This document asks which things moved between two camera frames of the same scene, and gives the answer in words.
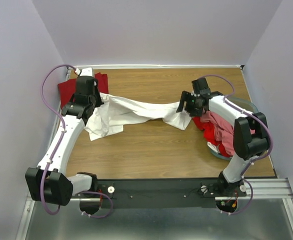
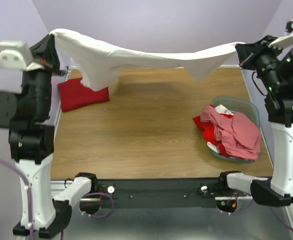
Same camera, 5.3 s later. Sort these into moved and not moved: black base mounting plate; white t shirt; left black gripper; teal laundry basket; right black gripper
Moved: white t shirt; right black gripper; left black gripper
Not moved: black base mounting plate; teal laundry basket
